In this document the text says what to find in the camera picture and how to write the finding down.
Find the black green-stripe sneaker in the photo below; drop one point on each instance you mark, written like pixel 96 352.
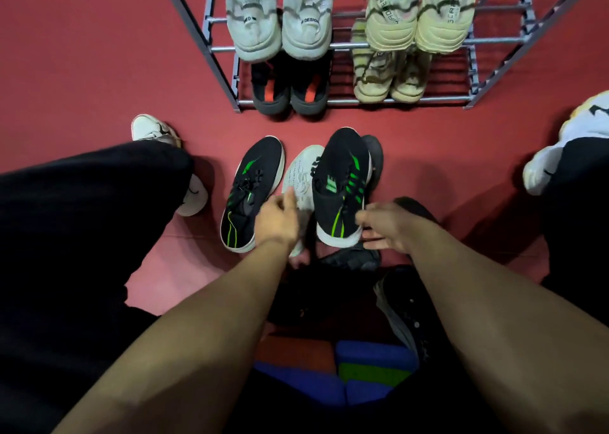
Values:
pixel 257 162
pixel 342 158

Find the person's white left worn shoe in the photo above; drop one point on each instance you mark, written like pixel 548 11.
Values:
pixel 150 127

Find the white design sneaker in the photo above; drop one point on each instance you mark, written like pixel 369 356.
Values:
pixel 307 39
pixel 254 44

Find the person's white worn shoe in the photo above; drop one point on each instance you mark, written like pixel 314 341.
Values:
pixel 150 127
pixel 585 124

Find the person's left hand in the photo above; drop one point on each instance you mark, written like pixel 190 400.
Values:
pixel 278 222

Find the person's right forearm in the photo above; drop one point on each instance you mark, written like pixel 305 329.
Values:
pixel 499 334

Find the grey metal shoe rack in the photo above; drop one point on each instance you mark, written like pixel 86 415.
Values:
pixel 499 40

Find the black shoe with red tab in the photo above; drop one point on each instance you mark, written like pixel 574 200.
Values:
pixel 309 105
pixel 271 105

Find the yellow-beige sneaker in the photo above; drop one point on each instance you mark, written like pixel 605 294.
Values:
pixel 409 89
pixel 373 89

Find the person's left forearm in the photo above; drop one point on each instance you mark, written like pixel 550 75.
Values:
pixel 190 343

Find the multicolour foam stool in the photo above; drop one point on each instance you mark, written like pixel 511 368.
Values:
pixel 376 353

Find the person's black trousers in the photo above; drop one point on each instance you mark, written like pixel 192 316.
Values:
pixel 71 238

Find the person's white right worn shoe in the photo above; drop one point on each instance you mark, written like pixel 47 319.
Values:
pixel 585 124

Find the person's right hand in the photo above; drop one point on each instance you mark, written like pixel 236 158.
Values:
pixel 397 227

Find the black white-pattern sneaker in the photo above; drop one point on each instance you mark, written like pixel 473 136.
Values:
pixel 352 260
pixel 376 162
pixel 404 305

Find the beige pink sneaker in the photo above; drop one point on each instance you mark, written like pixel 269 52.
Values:
pixel 390 34
pixel 445 36

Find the white knit sneaker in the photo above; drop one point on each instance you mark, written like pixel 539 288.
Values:
pixel 302 177

